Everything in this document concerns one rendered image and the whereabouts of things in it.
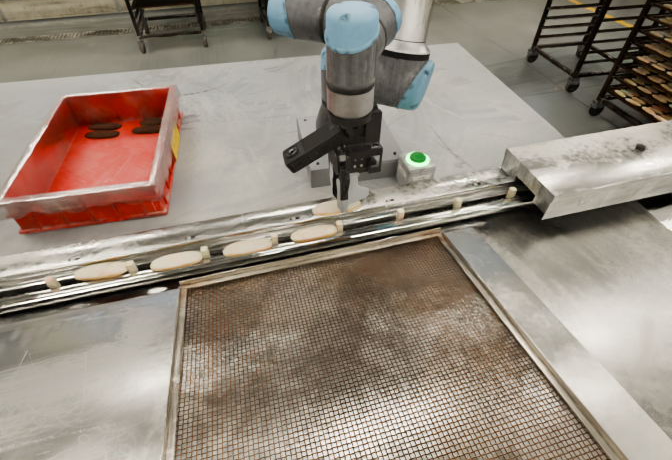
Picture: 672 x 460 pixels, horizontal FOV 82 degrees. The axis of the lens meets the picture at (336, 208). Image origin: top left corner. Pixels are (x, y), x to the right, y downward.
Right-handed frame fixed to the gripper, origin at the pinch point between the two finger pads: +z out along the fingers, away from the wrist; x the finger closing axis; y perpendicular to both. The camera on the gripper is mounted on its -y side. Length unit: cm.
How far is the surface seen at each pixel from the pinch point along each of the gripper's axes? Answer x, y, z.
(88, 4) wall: 442, -152, 73
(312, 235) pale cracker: -0.4, -5.5, 8.1
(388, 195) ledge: 6.9, 14.1, 7.6
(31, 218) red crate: 20, -63, 8
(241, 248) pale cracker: -0.2, -20.1, 8.0
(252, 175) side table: 27.7, -15.5, 11.6
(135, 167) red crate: 39, -45, 11
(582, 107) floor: 149, 229, 92
